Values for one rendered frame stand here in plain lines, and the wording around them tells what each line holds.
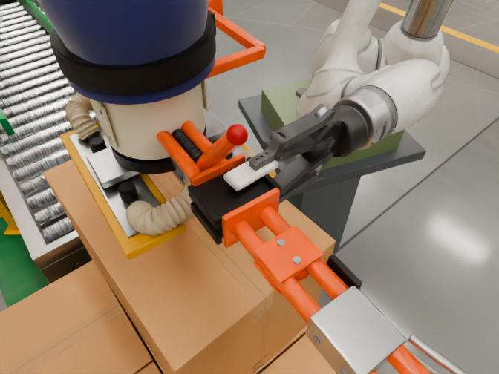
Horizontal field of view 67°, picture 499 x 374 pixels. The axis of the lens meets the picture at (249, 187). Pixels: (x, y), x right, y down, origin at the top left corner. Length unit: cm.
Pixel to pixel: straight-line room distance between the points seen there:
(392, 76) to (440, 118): 231
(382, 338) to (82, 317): 98
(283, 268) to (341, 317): 8
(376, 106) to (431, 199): 176
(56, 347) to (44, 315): 11
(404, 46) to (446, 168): 148
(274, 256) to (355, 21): 53
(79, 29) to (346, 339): 44
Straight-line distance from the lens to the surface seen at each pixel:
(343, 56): 80
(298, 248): 43
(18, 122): 203
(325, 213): 160
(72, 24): 51
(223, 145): 42
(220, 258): 78
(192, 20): 52
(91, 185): 71
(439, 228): 222
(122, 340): 118
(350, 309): 41
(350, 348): 39
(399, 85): 65
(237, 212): 44
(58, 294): 132
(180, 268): 77
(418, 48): 119
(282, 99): 134
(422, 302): 194
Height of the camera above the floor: 160
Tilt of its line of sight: 48 degrees down
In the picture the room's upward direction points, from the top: straight up
